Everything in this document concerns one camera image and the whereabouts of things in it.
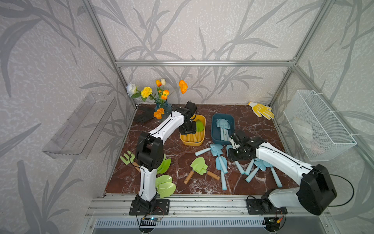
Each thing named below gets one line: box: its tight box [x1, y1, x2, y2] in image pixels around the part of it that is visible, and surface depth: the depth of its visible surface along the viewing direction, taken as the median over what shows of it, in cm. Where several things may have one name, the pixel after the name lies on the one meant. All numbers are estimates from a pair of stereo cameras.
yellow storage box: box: [179, 114, 206, 147], surface depth 100 cm
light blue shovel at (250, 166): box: [244, 158, 258, 176], surface depth 88 cm
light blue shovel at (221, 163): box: [215, 156, 228, 175], surface depth 89 cm
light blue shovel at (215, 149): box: [194, 143, 224, 157], surface depth 95 cm
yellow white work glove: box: [247, 101, 275, 121], surface depth 121 cm
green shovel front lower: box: [157, 182, 177, 199], surface depth 82 cm
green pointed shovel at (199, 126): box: [196, 119, 205, 133], surface depth 110 cm
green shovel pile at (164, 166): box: [156, 158, 172, 175], surface depth 88 cm
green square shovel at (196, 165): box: [183, 156, 206, 185], surface depth 88 cm
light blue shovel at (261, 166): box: [245, 159, 267, 183], surface depth 85 cm
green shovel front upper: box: [155, 174, 173, 188], surface depth 85 cm
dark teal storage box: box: [210, 113, 236, 145], surface depth 107 cm
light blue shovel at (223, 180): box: [220, 168, 228, 191], surface depth 82 cm
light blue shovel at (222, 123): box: [216, 118, 228, 141], surface depth 108 cm
